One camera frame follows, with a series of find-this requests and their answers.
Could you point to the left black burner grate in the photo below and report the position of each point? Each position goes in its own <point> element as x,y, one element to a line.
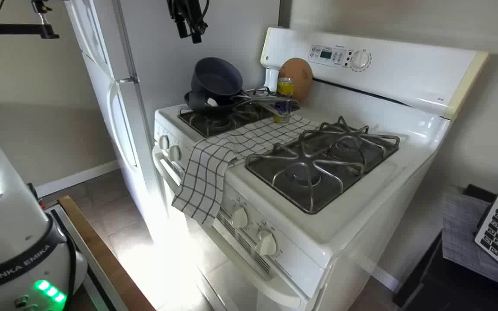
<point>214,124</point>

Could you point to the black burner grate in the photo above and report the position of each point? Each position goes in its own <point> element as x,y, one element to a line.
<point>321,164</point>
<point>214,124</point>

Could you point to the black frying pan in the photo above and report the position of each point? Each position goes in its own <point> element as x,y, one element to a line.
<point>211,107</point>

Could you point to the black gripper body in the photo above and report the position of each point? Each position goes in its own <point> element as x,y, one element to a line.
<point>188,18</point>

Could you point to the right black burner grate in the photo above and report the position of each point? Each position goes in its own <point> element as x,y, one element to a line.
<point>321,164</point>

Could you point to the grey cloth covered box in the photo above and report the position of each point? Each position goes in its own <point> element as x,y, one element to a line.
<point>461,217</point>

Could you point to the wooden edged robot table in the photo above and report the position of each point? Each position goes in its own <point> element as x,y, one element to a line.
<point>105,286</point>

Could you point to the round cork chopping board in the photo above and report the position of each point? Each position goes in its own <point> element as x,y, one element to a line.
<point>299,72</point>

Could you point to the checkered kitchen towel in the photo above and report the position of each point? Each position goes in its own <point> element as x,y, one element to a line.
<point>202,186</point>

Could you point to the white gas stove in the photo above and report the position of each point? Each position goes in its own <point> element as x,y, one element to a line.
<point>269,255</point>

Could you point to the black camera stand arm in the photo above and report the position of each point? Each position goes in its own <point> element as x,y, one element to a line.
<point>43,29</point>

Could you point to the yellow lidded jar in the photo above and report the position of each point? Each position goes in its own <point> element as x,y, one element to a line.
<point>285,88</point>

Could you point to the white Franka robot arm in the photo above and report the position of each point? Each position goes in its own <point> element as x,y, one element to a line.
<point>38,266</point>

